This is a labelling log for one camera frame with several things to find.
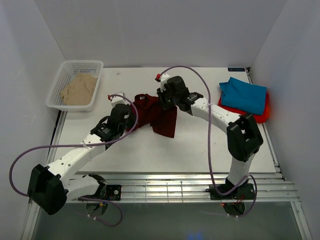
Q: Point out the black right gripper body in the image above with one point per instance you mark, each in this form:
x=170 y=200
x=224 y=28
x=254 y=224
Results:
x=167 y=100

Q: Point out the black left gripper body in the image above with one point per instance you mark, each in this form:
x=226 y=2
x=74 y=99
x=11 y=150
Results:
x=130 y=123

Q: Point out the dark red t shirt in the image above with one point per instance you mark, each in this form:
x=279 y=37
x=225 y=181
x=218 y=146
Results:
x=150 y=111

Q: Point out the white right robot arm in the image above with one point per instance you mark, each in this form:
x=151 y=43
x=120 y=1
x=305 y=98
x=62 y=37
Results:
x=244 y=138

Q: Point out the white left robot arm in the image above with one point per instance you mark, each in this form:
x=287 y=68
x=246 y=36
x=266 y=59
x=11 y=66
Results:
x=51 y=186

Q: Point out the beige t shirt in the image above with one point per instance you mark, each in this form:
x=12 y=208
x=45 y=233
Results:
x=80 y=90

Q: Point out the white plastic basket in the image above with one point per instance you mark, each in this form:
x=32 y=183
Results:
x=66 y=73

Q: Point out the blue table label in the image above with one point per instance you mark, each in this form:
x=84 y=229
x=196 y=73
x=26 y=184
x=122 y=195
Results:
x=236 y=69

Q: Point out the folded blue t shirt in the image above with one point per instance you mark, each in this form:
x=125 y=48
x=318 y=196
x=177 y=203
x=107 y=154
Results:
x=243 y=96

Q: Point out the folded orange red t shirt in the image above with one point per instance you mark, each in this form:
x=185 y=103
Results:
x=258 y=118

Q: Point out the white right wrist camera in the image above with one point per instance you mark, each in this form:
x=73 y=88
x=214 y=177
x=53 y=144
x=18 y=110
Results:
x=162 y=80

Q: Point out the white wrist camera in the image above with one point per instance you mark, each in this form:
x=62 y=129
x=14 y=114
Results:
x=162 y=80
x=117 y=98

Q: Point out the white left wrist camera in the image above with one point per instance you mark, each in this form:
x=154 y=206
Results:
x=117 y=98

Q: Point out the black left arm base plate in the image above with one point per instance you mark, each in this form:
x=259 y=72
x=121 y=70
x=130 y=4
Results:
x=112 y=192

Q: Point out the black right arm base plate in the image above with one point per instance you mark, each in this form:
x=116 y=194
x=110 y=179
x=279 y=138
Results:
x=243 y=192

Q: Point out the aluminium rail frame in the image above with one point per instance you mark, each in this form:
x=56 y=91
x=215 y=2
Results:
x=191 y=188

